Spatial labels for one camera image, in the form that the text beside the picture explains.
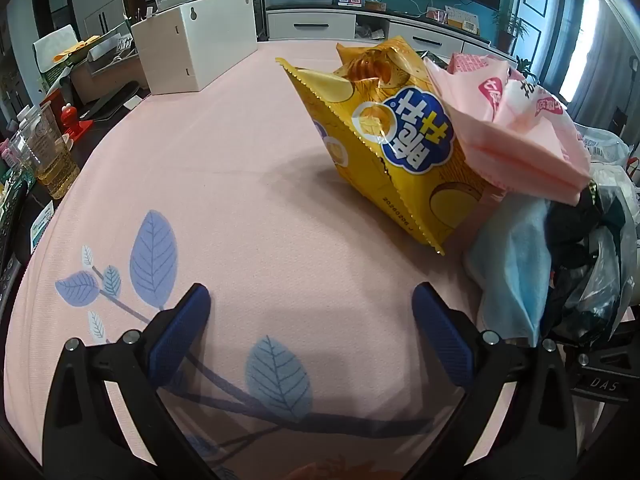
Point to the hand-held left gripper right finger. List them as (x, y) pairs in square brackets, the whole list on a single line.
[(445, 335)]

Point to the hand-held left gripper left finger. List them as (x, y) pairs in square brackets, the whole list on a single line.
[(180, 330)]

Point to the light blue packet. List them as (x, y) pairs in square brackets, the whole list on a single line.
[(515, 270)]

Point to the yellow chip bag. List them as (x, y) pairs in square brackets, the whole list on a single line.
[(400, 160)]

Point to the pink tissue packet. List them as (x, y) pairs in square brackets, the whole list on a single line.
[(500, 150)]

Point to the white pink printed wrapper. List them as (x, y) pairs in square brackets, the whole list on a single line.
[(530, 100)]

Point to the pink leaf-print tablecloth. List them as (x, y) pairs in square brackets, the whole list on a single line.
[(225, 200)]

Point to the black plastic bag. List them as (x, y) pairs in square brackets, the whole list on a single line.
[(575, 220)]

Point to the clear plastic bag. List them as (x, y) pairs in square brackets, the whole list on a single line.
[(605, 150)]

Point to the clear cup with yellow drink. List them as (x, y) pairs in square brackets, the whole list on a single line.
[(55, 160)]

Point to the red toy figure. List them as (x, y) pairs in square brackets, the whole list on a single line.
[(72, 120)]

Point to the dark notebook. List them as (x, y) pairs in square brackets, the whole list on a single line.
[(112, 100)]

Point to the cardboard box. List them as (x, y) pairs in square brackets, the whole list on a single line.
[(95, 77)]

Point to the potted plant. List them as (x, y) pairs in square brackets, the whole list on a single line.
[(525, 67), (510, 27)]

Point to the white wooden box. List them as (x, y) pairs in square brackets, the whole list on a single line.
[(200, 50)]

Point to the grey curtain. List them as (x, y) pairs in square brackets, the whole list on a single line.
[(600, 60)]

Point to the white box with yellow cloth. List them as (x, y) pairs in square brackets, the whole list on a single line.
[(57, 50)]

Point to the yellow desk calendar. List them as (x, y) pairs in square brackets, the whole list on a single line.
[(462, 20)]

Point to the white TV cabinet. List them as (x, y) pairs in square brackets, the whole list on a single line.
[(320, 22)]

